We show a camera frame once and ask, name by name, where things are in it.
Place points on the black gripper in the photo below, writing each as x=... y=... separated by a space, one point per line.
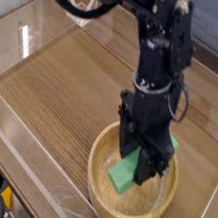
x=145 y=117

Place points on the green rectangular block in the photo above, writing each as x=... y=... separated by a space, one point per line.
x=122 y=173

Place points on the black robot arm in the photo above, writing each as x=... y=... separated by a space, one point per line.
x=166 y=50

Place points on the brown wooden bowl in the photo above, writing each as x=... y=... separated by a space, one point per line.
x=130 y=209

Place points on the clear acrylic tray walls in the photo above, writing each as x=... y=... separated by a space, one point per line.
x=60 y=87

